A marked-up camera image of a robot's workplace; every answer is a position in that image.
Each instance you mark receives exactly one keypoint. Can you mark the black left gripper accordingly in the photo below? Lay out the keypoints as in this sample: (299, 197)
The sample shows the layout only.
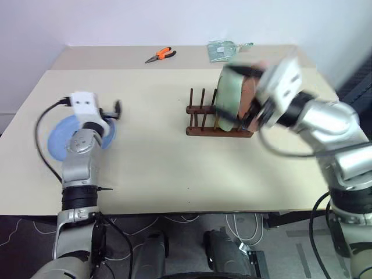
(107, 114)

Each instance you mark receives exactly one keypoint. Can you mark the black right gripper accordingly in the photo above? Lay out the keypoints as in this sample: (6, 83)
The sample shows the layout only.
(255, 114)

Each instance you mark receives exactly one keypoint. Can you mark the green plate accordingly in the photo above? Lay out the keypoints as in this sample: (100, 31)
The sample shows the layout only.
(231, 96)

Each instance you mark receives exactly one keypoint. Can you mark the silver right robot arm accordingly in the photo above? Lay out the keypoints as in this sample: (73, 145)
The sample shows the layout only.
(328, 122)

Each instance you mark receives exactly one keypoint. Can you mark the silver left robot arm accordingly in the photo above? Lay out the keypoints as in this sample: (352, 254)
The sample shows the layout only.
(77, 168)

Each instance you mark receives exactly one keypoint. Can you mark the wooden dish rack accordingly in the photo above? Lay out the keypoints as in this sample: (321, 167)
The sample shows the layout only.
(203, 132)

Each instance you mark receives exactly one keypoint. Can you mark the pink plate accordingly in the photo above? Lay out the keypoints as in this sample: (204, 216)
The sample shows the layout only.
(248, 96)

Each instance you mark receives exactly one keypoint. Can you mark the clear plastic package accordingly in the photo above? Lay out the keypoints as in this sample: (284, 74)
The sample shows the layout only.
(221, 52)

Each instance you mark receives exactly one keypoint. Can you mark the blue plate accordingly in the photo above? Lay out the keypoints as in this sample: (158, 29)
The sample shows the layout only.
(59, 139)

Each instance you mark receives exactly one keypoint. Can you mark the dark rounded shape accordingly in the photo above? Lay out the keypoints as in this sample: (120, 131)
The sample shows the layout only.
(152, 255)
(223, 255)

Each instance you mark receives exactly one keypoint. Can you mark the black floor box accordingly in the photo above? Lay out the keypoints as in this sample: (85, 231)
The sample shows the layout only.
(257, 260)

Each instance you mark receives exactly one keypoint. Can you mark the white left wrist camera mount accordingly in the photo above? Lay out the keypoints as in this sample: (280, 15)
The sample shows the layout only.
(84, 104)

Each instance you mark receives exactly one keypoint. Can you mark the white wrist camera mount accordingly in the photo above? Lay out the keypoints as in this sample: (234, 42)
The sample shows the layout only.
(84, 104)
(283, 81)

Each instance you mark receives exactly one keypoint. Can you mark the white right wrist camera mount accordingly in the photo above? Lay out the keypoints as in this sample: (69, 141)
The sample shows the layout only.
(283, 81)

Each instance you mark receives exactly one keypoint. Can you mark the black table frame bar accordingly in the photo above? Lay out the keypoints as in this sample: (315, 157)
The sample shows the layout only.
(290, 218)

